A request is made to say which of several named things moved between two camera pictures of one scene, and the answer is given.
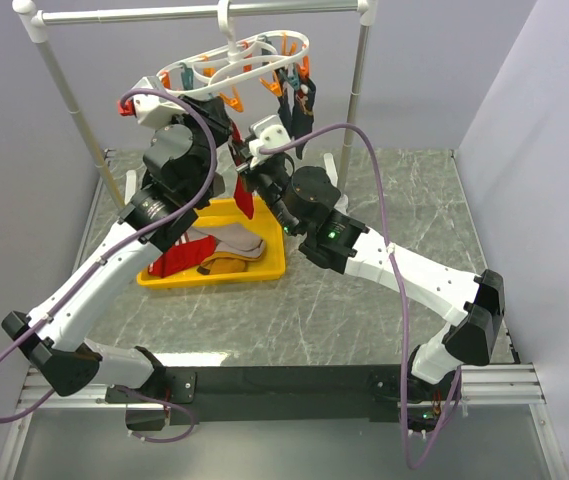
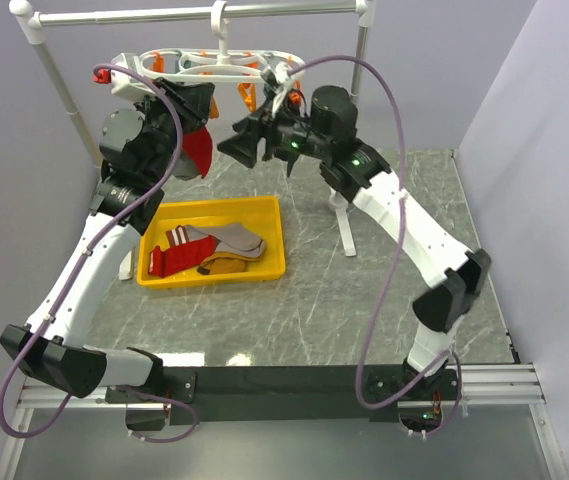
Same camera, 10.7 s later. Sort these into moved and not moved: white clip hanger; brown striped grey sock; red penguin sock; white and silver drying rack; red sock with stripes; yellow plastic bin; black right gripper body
Moved: white clip hanger; black right gripper body; red penguin sock
Not moved: yellow plastic bin; red sock with stripes; brown striped grey sock; white and silver drying rack
